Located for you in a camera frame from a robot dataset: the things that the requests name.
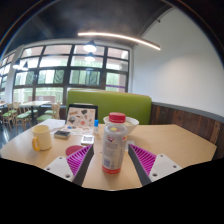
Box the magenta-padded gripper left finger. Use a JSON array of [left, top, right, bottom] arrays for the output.
[[43, 144, 95, 187]]

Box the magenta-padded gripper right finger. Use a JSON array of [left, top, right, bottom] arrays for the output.
[[127, 143, 184, 187]]

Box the red-capped clear drink bottle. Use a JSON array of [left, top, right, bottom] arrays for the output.
[[101, 112, 129, 175]]

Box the flat round red coaster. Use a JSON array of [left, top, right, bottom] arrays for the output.
[[65, 144, 84, 157]]

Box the small white flat card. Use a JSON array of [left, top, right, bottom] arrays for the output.
[[80, 134, 95, 146]]

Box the small dark flat box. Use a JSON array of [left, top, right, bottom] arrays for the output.
[[53, 129, 72, 140]]

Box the small blue-capped white bottle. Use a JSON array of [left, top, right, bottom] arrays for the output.
[[93, 119, 100, 135]]

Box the cream yellow mug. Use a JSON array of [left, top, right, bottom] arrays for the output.
[[31, 124, 53, 152]]

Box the black-framed tablet with pictures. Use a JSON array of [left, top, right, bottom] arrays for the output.
[[65, 103, 99, 132]]

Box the green upholstered bench back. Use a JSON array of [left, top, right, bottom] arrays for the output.
[[65, 88, 153, 126]]

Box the group of green-seated wooden chairs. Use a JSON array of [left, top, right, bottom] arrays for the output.
[[0, 101, 62, 131]]

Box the light wooden dining table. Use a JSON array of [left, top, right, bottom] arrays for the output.
[[19, 100, 52, 124]]

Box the large black-framed window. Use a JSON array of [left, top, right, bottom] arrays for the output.
[[0, 44, 132, 104]]

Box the curved linear ceiling light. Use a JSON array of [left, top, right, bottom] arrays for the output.
[[77, 31, 162, 51]]

